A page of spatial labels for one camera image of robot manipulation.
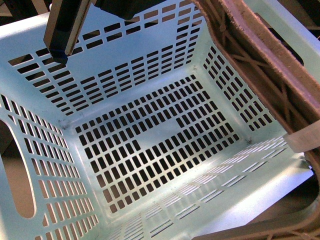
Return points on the brown flat left gripper finger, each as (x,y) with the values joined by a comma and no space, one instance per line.
(283,85)

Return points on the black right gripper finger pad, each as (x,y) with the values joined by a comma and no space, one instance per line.
(64,25)

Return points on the brown lattice left gripper finger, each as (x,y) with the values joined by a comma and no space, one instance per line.
(302,225)

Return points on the light blue plastic basket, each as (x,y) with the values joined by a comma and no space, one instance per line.
(147,133)

